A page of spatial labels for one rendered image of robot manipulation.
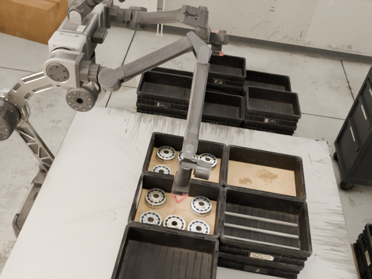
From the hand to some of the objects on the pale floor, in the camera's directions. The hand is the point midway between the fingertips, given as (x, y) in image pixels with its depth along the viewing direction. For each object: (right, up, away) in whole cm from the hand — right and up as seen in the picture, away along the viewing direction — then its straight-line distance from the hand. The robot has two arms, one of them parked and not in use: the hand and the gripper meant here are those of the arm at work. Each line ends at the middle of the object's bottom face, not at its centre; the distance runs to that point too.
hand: (179, 195), depth 176 cm
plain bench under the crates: (-1, -70, +82) cm, 108 cm away
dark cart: (+154, -8, +174) cm, 233 cm away
